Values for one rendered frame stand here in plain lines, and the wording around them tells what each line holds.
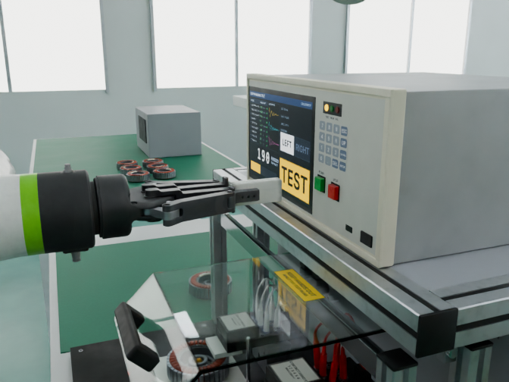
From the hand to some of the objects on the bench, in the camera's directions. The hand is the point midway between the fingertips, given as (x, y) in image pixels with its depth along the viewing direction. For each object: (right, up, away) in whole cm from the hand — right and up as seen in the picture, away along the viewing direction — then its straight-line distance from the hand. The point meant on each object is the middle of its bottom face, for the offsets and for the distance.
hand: (255, 191), depth 68 cm
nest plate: (-10, -35, +28) cm, 46 cm away
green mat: (-8, -22, +84) cm, 87 cm away
